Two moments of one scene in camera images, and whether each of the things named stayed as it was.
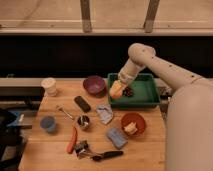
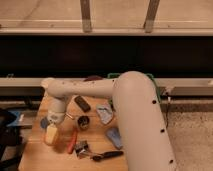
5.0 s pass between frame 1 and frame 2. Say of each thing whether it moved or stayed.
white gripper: moved
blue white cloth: stayed
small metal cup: stayed
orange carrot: stayed
